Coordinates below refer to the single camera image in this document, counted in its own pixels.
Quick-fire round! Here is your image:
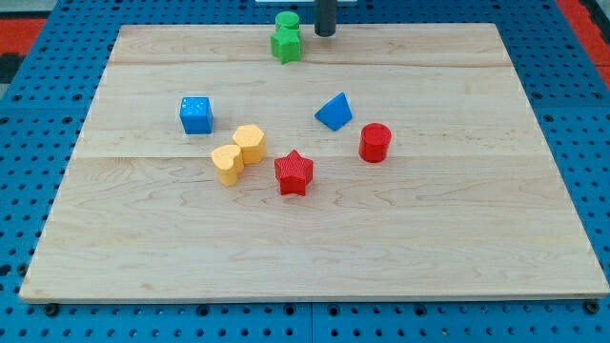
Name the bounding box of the green star block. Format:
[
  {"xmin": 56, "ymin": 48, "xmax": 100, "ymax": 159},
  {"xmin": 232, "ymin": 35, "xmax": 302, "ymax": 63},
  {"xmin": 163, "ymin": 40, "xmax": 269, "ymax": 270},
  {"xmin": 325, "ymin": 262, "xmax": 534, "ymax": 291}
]
[{"xmin": 271, "ymin": 28, "xmax": 301, "ymax": 64}]

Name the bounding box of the blue triangle block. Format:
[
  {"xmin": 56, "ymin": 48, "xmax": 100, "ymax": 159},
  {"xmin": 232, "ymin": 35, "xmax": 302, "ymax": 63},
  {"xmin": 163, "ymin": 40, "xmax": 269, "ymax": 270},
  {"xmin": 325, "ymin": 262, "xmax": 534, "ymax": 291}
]
[{"xmin": 315, "ymin": 92, "xmax": 353, "ymax": 131}]

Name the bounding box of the red star block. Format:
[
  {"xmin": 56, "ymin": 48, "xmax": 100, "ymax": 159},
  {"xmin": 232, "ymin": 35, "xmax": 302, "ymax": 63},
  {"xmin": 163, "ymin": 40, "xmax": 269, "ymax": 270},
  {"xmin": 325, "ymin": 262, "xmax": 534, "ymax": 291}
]
[{"xmin": 274, "ymin": 150, "xmax": 314, "ymax": 196}]

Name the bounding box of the light wooden board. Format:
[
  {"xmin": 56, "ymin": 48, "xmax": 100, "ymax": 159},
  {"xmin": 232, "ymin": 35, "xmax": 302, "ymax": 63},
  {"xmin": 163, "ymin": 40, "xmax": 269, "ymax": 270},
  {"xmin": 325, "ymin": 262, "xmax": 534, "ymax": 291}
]
[{"xmin": 20, "ymin": 23, "xmax": 609, "ymax": 304}]

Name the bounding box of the blue cube block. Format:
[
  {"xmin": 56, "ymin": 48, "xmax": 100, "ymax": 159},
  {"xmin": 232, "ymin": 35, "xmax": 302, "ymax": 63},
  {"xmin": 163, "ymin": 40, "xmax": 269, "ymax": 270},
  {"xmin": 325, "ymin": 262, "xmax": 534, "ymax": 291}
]
[{"xmin": 179, "ymin": 96, "xmax": 214, "ymax": 134}]

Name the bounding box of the green cylinder block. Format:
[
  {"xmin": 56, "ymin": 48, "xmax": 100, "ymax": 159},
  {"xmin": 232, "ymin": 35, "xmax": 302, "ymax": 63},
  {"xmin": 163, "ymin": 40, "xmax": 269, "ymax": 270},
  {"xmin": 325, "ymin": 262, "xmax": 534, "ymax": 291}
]
[{"xmin": 274, "ymin": 11, "xmax": 300, "ymax": 30}]

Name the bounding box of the yellow hexagon block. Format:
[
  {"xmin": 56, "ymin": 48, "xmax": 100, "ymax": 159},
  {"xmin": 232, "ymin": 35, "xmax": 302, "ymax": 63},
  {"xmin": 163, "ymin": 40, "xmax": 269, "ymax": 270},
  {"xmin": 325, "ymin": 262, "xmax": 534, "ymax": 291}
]
[{"xmin": 233, "ymin": 124, "xmax": 267, "ymax": 164}]

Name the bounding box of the red cylinder block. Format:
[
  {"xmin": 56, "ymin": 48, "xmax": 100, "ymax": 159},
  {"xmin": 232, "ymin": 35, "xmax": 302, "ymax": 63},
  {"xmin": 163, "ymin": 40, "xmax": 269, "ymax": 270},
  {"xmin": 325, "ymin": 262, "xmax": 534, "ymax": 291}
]
[{"xmin": 358, "ymin": 123, "xmax": 392, "ymax": 163}]

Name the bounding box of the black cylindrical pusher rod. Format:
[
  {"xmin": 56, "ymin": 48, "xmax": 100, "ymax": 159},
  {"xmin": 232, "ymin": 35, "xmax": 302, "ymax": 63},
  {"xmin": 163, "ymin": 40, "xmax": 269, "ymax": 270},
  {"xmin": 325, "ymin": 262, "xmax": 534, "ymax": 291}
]
[{"xmin": 314, "ymin": 0, "xmax": 337, "ymax": 37}]

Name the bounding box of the yellow heart block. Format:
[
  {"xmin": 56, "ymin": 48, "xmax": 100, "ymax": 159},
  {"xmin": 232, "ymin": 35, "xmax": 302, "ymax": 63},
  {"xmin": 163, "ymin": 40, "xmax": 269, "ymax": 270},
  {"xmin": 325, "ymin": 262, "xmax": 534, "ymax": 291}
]
[{"xmin": 211, "ymin": 145, "xmax": 244, "ymax": 186}]

